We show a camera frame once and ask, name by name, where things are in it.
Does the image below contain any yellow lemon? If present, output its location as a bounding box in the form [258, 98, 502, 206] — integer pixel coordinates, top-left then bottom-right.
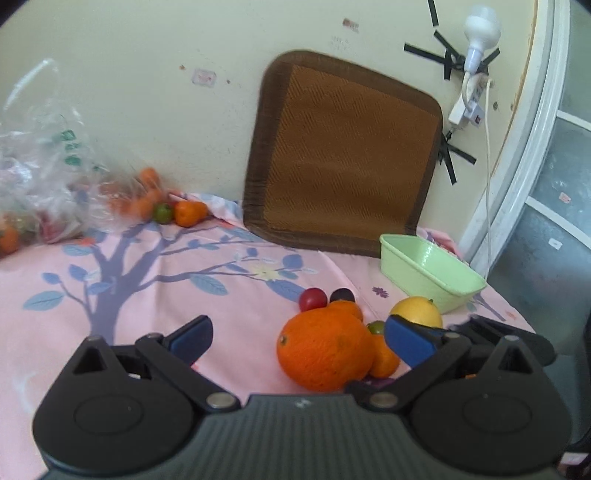
[390, 296, 443, 328]

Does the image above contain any small tangerine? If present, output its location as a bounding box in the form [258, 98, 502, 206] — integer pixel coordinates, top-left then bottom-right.
[328, 300, 363, 322]
[369, 334, 401, 379]

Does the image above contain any small green lime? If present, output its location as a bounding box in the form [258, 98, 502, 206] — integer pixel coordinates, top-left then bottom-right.
[367, 320, 386, 336]

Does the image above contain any large orange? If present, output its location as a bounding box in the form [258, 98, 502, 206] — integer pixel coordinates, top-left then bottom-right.
[276, 307, 376, 393]

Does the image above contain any dark purple plum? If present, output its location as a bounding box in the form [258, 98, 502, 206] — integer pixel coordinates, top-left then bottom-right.
[329, 288, 356, 303]

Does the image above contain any red cherry tomato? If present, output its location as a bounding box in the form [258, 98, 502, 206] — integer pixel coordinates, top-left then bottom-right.
[298, 287, 329, 312]

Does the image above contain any light green plastic basin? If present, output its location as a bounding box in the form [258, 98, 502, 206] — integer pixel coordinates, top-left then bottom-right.
[380, 234, 487, 314]

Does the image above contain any pink tree print bedsheet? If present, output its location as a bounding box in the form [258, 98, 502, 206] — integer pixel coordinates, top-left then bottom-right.
[0, 187, 537, 480]

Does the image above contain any white framed glass door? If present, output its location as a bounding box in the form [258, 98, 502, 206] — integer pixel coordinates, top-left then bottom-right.
[467, 1, 590, 355]

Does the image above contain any background tangerine on bed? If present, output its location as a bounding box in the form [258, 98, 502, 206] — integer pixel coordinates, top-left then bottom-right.
[174, 200, 209, 228]

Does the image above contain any background green lime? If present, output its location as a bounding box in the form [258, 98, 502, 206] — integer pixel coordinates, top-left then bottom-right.
[152, 202, 174, 225]

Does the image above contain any orange carrots pile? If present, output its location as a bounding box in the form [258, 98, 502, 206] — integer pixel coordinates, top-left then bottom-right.
[102, 167, 166, 223]

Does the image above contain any clear plastic bag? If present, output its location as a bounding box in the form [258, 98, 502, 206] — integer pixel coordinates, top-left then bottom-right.
[1, 59, 138, 248]

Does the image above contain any brown woven seat cushion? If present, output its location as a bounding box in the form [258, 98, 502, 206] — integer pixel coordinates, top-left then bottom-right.
[242, 50, 443, 257]

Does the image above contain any white power strip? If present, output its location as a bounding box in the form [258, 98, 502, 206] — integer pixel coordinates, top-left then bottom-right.
[448, 73, 490, 128]

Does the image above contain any white power cable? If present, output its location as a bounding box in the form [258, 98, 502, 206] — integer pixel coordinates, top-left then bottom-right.
[479, 78, 495, 280]

